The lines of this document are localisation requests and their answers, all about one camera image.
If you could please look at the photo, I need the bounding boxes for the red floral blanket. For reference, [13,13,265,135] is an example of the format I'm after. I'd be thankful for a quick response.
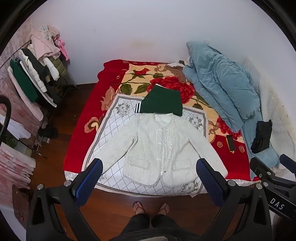
[63,59,262,182]

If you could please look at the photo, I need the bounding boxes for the white bedsheet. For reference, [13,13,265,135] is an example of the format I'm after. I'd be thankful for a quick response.
[240,58,296,181]

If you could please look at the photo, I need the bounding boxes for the white puffer vest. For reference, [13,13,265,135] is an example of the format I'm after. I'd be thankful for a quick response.
[18,49,48,93]

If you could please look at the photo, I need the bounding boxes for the stack of pink cloth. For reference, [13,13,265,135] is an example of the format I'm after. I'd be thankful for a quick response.
[0,142,37,184]

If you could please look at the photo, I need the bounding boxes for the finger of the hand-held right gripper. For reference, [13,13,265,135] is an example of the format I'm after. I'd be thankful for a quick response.
[279,153,296,169]
[249,157,278,184]

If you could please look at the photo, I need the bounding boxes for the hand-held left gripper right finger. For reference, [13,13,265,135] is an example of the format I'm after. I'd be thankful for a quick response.
[196,158,271,241]

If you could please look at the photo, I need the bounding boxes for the black hose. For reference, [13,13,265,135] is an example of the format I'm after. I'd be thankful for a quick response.
[0,96,12,144]

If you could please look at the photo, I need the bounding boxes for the black phone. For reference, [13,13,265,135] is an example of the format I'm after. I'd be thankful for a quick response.
[226,135,236,153]

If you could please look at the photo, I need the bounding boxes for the blue comforter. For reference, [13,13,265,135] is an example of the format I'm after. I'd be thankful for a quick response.
[183,40,280,168]

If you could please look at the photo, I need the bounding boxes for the person's left foot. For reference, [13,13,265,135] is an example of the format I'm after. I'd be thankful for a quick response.
[133,201,147,215]

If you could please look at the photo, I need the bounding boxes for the white quilted mat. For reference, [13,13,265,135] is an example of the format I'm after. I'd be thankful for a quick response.
[82,95,208,197]

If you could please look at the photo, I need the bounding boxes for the brown cloth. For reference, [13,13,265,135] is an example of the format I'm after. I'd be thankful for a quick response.
[165,64,186,82]

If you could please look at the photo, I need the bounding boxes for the white knit cardigan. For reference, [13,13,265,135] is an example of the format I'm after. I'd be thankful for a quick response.
[92,113,228,187]

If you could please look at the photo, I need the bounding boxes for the green folded jacket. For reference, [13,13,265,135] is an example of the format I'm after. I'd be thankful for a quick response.
[135,84,184,117]

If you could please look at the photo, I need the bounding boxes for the person's right foot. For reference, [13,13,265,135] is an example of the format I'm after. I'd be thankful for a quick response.
[158,202,171,216]

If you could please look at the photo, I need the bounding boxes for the person's foot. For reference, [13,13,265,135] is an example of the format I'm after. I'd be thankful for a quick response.
[158,202,171,216]
[133,201,147,215]

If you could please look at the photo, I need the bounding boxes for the person's black trousers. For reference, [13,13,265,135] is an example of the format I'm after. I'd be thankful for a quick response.
[120,213,200,241]

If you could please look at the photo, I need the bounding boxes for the brown bag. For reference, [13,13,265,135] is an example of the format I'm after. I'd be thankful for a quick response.
[11,184,36,228]

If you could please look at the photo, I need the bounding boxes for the green hanging garment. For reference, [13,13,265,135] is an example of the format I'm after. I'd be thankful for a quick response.
[9,59,40,103]

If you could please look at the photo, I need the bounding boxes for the pink coat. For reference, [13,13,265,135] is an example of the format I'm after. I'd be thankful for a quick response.
[31,25,68,61]

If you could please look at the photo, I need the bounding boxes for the black shoes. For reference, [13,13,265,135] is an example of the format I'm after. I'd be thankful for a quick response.
[38,126,59,140]

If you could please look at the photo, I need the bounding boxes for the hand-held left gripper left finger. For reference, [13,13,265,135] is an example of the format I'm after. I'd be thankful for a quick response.
[26,158,104,241]

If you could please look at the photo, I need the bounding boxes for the black folded cloth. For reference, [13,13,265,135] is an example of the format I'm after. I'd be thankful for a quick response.
[250,120,273,154]

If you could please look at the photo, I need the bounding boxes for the clothes rack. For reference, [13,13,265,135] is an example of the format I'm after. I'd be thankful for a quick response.
[0,38,78,160]

